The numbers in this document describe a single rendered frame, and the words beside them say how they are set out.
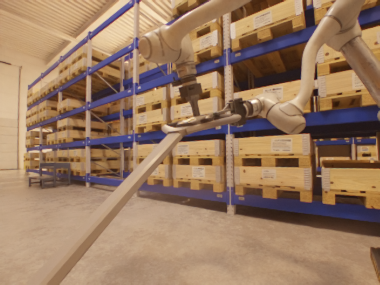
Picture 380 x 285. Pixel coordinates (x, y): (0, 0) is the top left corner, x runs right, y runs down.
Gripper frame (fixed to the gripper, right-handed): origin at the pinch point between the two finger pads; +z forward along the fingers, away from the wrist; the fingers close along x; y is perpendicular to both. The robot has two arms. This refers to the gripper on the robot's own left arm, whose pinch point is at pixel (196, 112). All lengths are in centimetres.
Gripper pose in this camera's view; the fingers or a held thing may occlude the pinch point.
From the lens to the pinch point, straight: 94.0
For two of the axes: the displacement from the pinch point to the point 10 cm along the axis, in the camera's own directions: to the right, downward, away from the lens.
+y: 8.2, -0.3, -5.7
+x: 5.2, -3.7, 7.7
